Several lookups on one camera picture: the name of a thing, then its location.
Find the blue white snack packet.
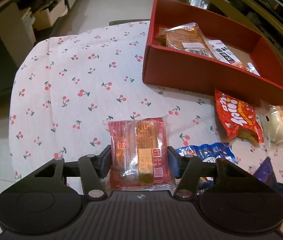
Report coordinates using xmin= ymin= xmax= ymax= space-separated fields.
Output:
xmin=175 ymin=142 xmax=237 ymax=189

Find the purple blue snack packet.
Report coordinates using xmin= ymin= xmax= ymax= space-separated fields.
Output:
xmin=253 ymin=157 xmax=278 ymax=189

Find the red transparent cake packet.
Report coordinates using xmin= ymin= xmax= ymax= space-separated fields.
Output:
xmin=108 ymin=118 xmax=173 ymax=191

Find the red popcorn snack packet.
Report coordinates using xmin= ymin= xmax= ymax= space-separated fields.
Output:
xmin=215 ymin=89 xmax=264 ymax=143

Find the clear white bun packet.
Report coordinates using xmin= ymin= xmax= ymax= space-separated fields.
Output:
xmin=261 ymin=101 xmax=283 ymax=144

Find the white noodle snack packet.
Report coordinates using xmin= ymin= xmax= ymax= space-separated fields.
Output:
xmin=207 ymin=40 xmax=260 ymax=76

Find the orange spicy snack packet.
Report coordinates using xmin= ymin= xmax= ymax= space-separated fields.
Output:
xmin=158 ymin=22 xmax=216 ymax=59

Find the white cherry print tablecloth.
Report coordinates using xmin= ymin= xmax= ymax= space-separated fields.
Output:
xmin=8 ymin=20 xmax=283 ymax=235

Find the red cardboard box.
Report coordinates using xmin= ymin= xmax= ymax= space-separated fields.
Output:
xmin=142 ymin=0 xmax=283 ymax=106

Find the white storage box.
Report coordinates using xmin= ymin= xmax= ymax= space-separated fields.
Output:
xmin=32 ymin=0 xmax=68 ymax=31

